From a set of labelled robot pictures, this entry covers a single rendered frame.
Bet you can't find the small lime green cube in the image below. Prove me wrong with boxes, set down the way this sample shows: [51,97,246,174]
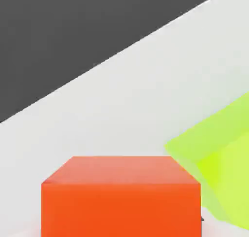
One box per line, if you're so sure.
[163,92,249,232]

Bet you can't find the small orange cube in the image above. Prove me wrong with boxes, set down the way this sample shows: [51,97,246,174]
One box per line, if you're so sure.
[40,155,202,237]

